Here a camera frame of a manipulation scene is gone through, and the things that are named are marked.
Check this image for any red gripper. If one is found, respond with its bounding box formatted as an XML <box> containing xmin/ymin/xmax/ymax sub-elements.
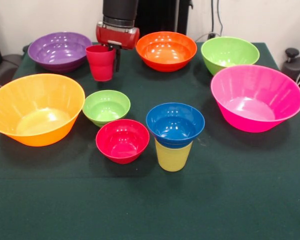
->
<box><xmin>95</xmin><ymin>21</ymin><xmax>141</xmax><ymax>73</ymax></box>

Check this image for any red cup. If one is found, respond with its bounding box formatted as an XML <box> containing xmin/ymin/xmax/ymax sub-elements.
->
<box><xmin>85</xmin><ymin>44</ymin><xmax>117</xmax><ymax>82</ymax></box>

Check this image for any orange bowl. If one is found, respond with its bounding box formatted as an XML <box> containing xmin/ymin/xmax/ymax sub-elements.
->
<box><xmin>135</xmin><ymin>31</ymin><xmax>198</xmax><ymax>73</ymax></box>

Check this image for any small blue bowl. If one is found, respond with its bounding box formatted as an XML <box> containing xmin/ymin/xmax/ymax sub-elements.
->
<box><xmin>145</xmin><ymin>102</ymin><xmax>206</xmax><ymax>149</ymax></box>

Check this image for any yellow translucent cup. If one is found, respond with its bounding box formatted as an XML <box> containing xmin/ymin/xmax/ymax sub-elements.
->
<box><xmin>154</xmin><ymin>138</ymin><xmax>194</xmax><ymax>172</ymax></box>

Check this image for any large pink bowl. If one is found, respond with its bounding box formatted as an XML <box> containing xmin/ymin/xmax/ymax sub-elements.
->
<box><xmin>210</xmin><ymin>64</ymin><xmax>300</xmax><ymax>134</ymax></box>

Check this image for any small green bowl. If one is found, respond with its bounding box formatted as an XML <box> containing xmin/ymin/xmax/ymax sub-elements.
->
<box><xmin>82</xmin><ymin>89</ymin><xmax>131</xmax><ymax>128</ymax></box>

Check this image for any purple bowl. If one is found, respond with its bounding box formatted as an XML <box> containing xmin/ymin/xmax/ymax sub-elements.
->
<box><xmin>27</xmin><ymin>31</ymin><xmax>93</xmax><ymax>74</ymax></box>

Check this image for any small red bowl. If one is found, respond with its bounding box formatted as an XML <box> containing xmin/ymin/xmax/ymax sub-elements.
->
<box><xmin>95</xmin><ymin>118</ymin><xmax>151</xmax><ymax>165</ymax></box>

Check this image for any large yellow-orange bowl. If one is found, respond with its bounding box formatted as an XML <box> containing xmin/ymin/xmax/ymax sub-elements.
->
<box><xmin>0</xmin><ymin>73</ymin><xmax>86</xmax><ymax>147</ymax></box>

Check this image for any large light green bowl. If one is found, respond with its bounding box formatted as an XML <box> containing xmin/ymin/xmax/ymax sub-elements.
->
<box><xmin>200</xmin><ymin>36</ymin><xmax>260</xmax><ymax>76</ymax></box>

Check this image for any dark green tablecloth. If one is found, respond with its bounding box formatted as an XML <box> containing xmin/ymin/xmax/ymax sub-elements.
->
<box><xmin>0</xmin><ymin>41</ymin><xmax>300</xmax><ymax>240</ymax></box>

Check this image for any black round base with knob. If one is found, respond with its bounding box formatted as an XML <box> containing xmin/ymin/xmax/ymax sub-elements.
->
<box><xmin>281</xmin><ymin>47</ymin><xmax>300</xmax><ymax>96</ymax></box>

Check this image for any black wall cable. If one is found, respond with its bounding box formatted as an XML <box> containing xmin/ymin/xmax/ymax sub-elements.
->
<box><xmin>209</xmin><ymin>0</ymin><xmax>225</xmax><ymax>36</ymax></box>

